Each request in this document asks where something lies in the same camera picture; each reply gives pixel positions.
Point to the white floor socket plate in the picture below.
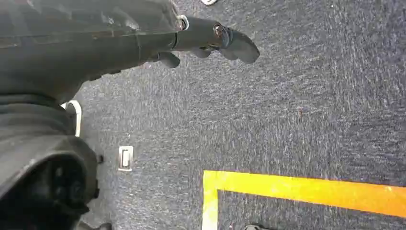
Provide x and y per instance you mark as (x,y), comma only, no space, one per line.
(125,158)

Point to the ribbed grey left robot arm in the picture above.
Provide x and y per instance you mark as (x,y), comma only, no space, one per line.
(38,152)

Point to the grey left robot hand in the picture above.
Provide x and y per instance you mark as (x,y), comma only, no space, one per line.
(79,41)

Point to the white object on floor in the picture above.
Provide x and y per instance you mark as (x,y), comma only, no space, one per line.
(208,1)

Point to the yellow floor tape strip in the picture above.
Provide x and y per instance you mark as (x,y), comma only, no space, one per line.
(210,209)
(304,192)

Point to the white curved bracket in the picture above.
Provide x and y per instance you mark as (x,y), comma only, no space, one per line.
(77,117)

